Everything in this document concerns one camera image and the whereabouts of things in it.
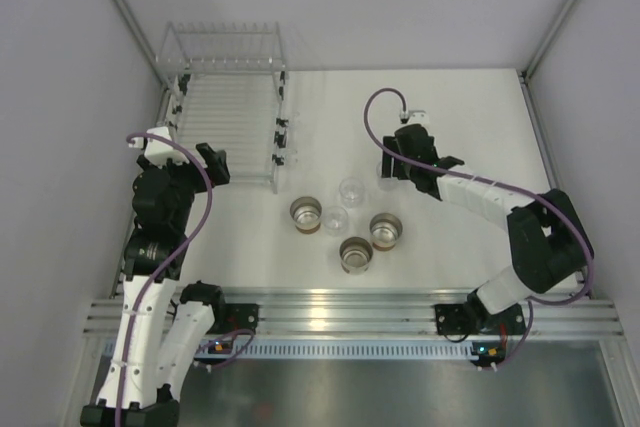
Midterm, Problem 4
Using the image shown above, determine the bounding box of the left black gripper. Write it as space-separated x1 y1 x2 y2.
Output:
139 142 229 229

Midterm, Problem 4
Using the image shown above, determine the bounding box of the clear plastic cup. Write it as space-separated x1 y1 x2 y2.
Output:
322 206 349 236
339 177 366 208

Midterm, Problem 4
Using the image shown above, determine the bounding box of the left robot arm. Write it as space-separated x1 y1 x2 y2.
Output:
80 142 230 426

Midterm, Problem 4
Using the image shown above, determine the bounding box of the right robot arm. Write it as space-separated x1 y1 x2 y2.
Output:
382 124 594 333

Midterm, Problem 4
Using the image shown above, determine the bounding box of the clear acrylic dish rack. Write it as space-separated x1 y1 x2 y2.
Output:
155 22 290 191

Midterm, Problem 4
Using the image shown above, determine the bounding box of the steel cup right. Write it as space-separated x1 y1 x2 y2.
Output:
369 213 403 251

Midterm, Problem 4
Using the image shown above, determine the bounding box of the steel cup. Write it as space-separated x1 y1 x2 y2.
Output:
369 213 403 251
289 196 323 234
339 236 373 275

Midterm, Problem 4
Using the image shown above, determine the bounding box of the steel cup left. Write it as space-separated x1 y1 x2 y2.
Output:
289 196 323 234

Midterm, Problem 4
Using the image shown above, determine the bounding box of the steel cup front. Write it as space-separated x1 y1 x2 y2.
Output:
339 236 373 275

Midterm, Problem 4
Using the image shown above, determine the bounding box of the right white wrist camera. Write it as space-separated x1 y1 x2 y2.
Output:
399 109 430 125

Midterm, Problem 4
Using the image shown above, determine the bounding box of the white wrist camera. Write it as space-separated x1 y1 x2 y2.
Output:
143 126 187 167
399 109 430 125

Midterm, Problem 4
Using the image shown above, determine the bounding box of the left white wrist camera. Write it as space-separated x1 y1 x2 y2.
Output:
143 126 187 167

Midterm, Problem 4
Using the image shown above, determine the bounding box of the left aluminium frame post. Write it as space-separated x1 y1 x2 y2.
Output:
110 0 170 89

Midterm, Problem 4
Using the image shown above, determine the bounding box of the aluminium frame post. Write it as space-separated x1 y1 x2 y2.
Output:
110 0 170 89
519 0 581 85

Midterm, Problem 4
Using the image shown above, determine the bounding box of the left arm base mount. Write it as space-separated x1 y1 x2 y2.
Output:
219 303 260 334

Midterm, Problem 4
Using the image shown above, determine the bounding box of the aluminium mounting rail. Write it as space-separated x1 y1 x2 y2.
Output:
82 287 624 343

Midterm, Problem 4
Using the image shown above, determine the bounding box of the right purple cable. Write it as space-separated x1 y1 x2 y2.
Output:
363 88 596 368

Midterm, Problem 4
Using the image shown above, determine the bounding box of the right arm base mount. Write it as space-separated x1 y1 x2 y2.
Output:
434 303 478 337

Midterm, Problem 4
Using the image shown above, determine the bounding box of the white slotted cable duct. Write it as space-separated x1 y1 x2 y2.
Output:
191 336 484 362

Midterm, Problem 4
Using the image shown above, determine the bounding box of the right aluminium frame post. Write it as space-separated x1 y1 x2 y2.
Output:
519 0 581 85

